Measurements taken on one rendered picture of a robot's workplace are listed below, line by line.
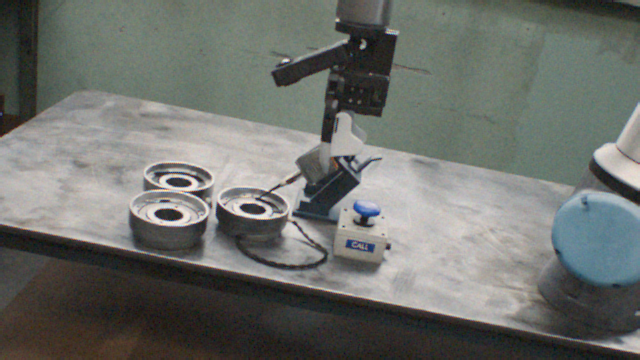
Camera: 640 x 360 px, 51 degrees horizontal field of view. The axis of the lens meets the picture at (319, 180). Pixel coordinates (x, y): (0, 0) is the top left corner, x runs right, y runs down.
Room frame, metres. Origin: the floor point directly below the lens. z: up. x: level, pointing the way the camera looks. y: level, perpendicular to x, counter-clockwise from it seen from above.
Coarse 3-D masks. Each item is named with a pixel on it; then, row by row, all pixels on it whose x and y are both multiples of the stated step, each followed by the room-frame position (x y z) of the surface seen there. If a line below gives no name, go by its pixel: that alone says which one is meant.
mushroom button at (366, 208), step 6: (354, 204) 0.87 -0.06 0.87; (360, 204) 0.87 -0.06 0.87; (366, 204) 0.87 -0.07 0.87; (372, 204) 0.87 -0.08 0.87; (354, 210) 0.86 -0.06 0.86; (360, 210) 0.86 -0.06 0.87; (366, 210) 0.86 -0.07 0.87; (372, 210) 0.86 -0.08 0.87; (378, 210) 0.86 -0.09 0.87; (366, 216) 0.86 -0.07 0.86; (372, 216) 0.86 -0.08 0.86
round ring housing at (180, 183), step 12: (156, 168) 0.94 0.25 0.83; (168, 168) 0.96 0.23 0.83; (180, 168) 0.97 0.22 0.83; (192, 168) 0.97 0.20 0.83; (204, 168) 0.96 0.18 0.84; (144, 180) 0.89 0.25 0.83; (168, 180) 0.93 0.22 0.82; (180, 180) 0.94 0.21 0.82; (192, 180) 0.93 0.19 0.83; (204, 180) 0.94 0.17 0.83; (192, 192) 0.88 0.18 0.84; (204, 192) 0.89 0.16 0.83
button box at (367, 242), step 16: (352, 224) 0.86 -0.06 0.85; (368, 224) 0.86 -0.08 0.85; (384, 224) 0.88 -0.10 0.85; (336, 240) 0.84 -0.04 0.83; (352, 240) 0.84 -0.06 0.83; (368, 240) 0.84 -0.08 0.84; (384, 240) 0.84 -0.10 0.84; (336, 256) 0.84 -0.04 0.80; (352, 256) 0.84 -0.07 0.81; (368, 256) 0.84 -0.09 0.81
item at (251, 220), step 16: (224, 192) 0.89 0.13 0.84; (240, 192) 0.92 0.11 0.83; (256, 192) 0.93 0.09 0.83; (272, 192) 0.92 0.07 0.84; (224, 208) 0.84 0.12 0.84; (240, 208) 0.89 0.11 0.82; (256, 208) 0.90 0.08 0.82; (288, 208) 0.88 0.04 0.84; (224, 224) 0.84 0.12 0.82; (240, 224) 0.83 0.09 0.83; (256, 224) 0.83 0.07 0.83; (272, 224) 0.84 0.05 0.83; (256, 240) 0.84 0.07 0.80
